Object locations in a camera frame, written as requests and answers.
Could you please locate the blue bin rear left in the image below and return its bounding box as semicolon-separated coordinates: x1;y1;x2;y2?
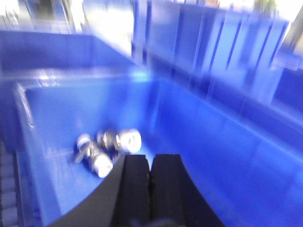
0;30;134;71

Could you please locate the blue bin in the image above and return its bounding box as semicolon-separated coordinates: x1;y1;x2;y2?
0;30;134;71
132;0;288;104
14;76;303;227

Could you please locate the blue bin front right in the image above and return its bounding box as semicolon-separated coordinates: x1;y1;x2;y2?
132;0;288;104

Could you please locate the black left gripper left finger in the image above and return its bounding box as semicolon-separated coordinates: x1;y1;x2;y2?
50;155;151;227

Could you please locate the metal valve with white cap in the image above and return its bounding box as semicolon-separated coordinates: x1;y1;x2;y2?
96;128;142;154

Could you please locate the blue bin front left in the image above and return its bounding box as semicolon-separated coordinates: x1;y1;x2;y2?
14;76;303;227

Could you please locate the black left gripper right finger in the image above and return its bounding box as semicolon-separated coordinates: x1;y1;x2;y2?
150;154;224;227

